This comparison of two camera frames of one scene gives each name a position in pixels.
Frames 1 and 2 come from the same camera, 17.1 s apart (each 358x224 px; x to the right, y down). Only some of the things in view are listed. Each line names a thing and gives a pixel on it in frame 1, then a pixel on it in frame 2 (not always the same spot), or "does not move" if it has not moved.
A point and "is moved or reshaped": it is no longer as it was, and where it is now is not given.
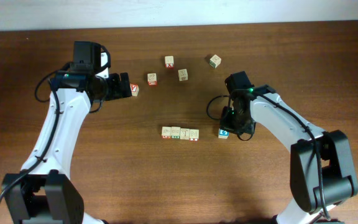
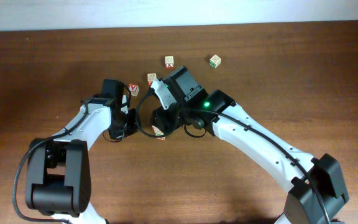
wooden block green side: x=215 y=61 does not move
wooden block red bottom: x=151 y=79 does not move
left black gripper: x=117 y=92 to x=115 y=134
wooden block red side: x=169 y=61 does not move
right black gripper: x=224 y=124 to x=164 y=125
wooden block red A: x=134 y=89 does not move
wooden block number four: x=166 y=132 is moved or reshaped
